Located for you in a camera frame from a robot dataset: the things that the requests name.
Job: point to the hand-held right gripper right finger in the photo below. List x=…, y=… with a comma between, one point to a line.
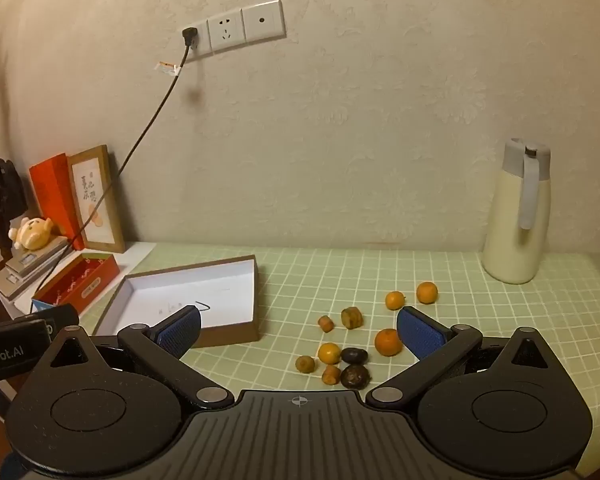
x=420, y=332

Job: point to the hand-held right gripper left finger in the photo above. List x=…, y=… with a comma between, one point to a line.
x=180, y=334

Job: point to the large orange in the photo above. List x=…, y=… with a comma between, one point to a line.
x=388, y=342

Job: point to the shallow white cardboard box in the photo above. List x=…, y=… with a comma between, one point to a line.
x=190, y=285

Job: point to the dark round fruit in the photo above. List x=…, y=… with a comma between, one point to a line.
x=355, y=376
x=354, y=356

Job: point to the small orange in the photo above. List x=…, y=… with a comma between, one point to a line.
x=427, y=292
x=394, y=300
x=329, y=353

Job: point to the large silver digital scale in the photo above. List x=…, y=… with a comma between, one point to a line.
x=15, y=281

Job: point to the small brown fruit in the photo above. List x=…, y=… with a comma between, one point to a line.
x=325, y=323
x=331, y=374
x=351, y=318
x=305, y=364

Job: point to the red open cardboard box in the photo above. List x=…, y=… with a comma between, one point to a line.
x=77, y=280

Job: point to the small silver digital scale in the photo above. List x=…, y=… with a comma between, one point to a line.
x=35, y=256

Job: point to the green checked tablecloth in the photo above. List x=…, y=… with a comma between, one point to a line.
x=330, y=280

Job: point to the yellow plush toy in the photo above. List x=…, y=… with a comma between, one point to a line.
x=32, y=232

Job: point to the cream thermos jug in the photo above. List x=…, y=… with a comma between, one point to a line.
x=517, y=230

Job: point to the wooden framed calligraphy picture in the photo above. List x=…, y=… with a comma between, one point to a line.
x=94, y=200

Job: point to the large black bag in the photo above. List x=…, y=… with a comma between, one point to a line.
x=7, y=185

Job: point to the red paper envelope box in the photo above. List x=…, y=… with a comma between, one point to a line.
x=50, y=185

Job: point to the black power plug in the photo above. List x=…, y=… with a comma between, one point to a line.
x=190, y=36

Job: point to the white wall socket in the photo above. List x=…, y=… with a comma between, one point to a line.
x=202, y=40
x=226, y=30

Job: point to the white single-hole wall outlet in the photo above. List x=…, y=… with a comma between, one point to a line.
x=262, y=21

